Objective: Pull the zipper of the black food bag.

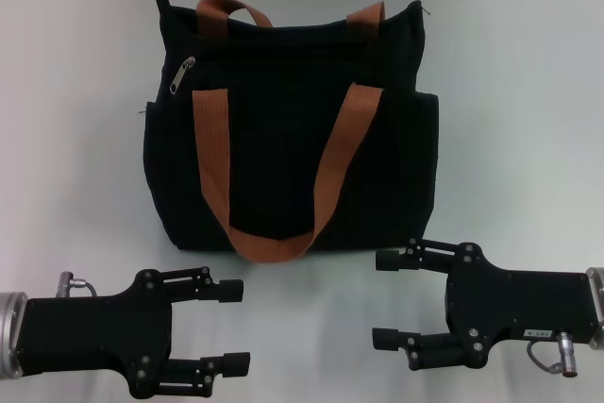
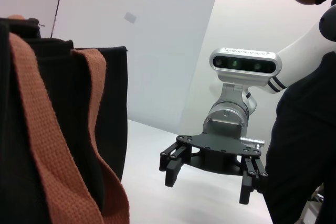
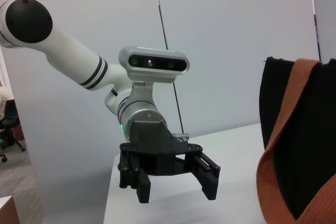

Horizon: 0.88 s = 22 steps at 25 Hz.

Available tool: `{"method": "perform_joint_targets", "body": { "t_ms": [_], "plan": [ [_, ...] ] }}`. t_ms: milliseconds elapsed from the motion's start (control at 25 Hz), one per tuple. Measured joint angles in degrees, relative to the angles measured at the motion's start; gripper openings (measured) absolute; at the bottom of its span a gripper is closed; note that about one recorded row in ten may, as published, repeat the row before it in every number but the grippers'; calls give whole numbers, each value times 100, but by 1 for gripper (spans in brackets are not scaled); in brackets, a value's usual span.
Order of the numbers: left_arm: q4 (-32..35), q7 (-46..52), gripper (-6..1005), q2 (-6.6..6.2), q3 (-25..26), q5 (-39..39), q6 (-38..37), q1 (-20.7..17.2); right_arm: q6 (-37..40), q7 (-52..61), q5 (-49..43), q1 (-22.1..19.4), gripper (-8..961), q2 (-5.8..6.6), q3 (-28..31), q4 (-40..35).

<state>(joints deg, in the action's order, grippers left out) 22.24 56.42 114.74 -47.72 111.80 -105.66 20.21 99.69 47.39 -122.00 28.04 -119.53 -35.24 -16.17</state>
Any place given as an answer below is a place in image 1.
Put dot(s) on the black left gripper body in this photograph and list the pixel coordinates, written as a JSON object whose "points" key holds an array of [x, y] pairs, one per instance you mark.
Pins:
{"points": [[94, 334]]}

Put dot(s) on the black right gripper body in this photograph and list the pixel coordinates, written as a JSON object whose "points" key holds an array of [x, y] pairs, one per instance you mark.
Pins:
{"points": [[519, 308]]}

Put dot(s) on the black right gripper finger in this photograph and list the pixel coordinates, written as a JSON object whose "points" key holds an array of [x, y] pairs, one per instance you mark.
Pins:
{"points": [[389, 339], [391, 261]]}

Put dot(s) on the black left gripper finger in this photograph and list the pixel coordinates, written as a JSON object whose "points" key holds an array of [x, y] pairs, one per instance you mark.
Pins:
{"points": [[226, 290], [231, 363]]}

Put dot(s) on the silver metal zipper pull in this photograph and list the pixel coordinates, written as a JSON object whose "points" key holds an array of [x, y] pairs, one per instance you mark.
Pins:
{"points": [[180, 77]]}

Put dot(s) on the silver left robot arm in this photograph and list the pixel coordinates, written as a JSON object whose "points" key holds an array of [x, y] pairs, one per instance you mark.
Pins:
{"points": [[8, 332]]}

